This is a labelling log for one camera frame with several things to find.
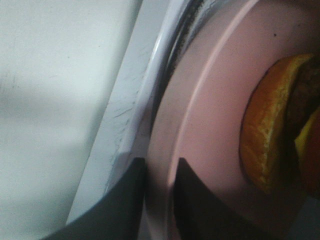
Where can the burger with lettuce and cheese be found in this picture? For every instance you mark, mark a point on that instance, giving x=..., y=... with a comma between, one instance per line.
x=281, y=126

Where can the white microwave oven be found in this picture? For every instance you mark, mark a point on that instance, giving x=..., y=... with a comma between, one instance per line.
x=149, y=44

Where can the pink round plate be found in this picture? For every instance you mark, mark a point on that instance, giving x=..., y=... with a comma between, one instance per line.
x=200, y=115

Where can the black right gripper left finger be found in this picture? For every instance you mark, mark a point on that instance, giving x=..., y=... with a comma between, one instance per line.
x=117, y=216

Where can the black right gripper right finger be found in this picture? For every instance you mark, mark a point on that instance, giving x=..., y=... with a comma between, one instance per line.
x=207, y=210

